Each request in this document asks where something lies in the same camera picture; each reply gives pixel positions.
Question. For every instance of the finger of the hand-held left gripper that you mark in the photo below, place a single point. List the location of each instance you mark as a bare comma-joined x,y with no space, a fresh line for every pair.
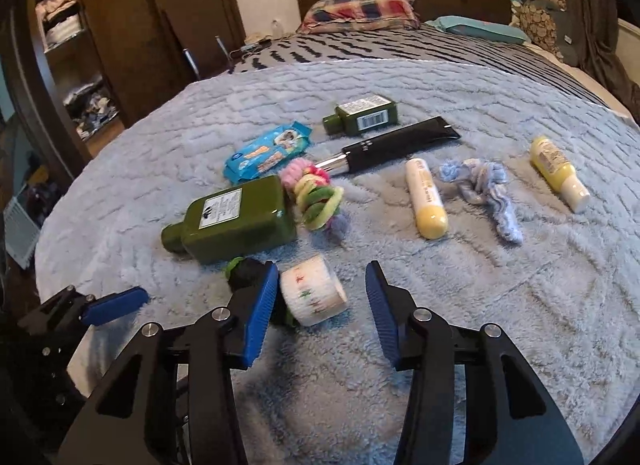
115,304

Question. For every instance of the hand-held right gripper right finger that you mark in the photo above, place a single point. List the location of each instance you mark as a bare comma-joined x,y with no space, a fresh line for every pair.
382,317

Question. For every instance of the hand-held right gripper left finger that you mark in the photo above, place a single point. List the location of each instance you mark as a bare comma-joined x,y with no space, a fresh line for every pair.
260,312

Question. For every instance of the dark bottle with green cap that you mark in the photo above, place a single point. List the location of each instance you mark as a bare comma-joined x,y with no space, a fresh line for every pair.
245,272

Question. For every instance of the white printed roll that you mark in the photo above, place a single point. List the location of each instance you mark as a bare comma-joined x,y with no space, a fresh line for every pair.
310,295

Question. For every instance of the large green bottle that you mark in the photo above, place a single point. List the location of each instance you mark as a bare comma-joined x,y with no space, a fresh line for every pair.
235,225

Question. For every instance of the cream and yellow tube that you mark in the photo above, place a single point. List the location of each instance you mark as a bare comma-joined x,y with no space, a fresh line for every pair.
425,195

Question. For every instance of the blue wet wipes packet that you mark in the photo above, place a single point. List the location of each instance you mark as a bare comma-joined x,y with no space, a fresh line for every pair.
265,152

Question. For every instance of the blue and white knitted cloth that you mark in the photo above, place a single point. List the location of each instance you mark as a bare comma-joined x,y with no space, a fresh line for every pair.
480,185

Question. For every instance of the black tube with silver cap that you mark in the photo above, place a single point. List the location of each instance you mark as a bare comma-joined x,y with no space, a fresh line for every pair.
390,145

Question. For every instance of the small green bottle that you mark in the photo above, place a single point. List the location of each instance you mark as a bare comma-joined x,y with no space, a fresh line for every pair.
360,117

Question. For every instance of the yellow bottle with white cap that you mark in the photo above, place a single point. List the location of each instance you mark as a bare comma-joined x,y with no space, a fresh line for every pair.
552,165

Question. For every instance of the fluffy light blue blanket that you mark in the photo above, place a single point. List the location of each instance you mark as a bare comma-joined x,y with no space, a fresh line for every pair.
500,320

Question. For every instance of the white slatted crate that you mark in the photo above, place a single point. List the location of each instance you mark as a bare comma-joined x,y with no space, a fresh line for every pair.
20,230

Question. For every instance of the pile of colourful clothes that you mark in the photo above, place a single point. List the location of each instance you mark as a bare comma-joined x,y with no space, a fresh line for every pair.
92,112

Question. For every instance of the grey striped bedspread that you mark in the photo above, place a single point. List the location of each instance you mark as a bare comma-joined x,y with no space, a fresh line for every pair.
400,45

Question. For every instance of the small white bottle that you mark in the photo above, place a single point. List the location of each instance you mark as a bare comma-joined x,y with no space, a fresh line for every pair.
274,28

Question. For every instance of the brown wooden wardrobe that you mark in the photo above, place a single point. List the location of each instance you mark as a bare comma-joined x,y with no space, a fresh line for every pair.
150,20

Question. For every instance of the pile of pale folded clothes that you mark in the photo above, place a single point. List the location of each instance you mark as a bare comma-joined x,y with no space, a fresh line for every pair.
60,20

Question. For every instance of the teal pillow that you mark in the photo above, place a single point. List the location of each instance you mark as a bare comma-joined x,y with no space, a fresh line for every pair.
480,27

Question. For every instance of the plaid pillow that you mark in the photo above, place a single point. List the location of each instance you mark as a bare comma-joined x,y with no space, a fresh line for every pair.
360,10

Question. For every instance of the grey cushion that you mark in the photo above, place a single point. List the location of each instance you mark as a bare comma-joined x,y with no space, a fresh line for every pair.
567,40

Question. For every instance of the brown curtain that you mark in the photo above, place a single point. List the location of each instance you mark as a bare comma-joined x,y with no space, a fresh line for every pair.
595,20

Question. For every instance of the metal frame chair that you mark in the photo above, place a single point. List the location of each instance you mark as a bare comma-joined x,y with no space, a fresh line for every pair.
191,62

